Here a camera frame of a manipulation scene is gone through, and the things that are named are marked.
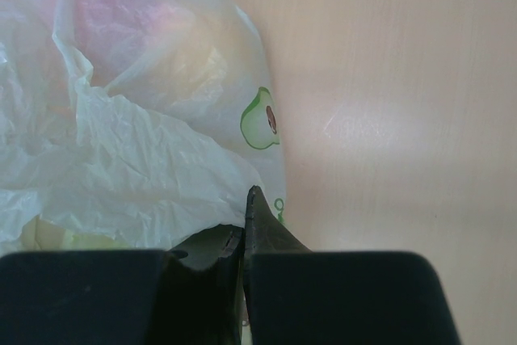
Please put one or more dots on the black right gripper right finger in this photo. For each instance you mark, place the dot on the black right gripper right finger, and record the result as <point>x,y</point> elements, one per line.
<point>298,296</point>

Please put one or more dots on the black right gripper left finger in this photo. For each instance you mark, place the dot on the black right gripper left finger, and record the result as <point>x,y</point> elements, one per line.
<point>124,296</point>

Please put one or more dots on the light green plastic bag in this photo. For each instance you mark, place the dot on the light green plastic bag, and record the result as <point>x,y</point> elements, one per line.
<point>167,149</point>

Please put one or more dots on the pink peach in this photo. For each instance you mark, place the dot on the pink peach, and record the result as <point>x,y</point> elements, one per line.
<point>113,34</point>

